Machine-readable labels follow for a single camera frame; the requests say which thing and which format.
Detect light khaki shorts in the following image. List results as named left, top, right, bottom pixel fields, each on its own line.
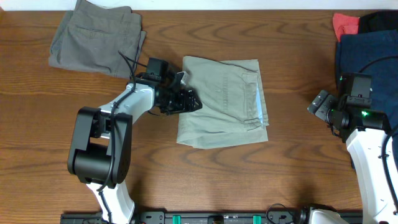
left=177, top=56, right=269, bottom=149

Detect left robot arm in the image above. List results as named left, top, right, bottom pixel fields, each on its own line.
left=60, top=58, right=202, bottom=223

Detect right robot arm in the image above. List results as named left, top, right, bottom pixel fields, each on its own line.
left=308, top=73, right=397, bottom=223

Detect navy blue shorts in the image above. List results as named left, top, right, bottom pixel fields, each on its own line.
left=334, top=29, right=398, bottom=172

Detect red garment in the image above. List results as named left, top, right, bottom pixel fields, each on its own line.
left=332, top=13, right=359, bottom=42

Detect folded grey shorts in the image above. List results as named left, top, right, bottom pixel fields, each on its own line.
left=49, top=0, right=146, bottom=79

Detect black garment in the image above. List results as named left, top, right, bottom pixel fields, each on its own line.
left=358, top=11, right=398, bottom=34

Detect right black cable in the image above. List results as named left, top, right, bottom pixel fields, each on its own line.
left=359, top=55, right=398, bottom=215

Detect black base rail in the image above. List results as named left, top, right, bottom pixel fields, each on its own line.
left=60, top=211, right=363, bottom=224

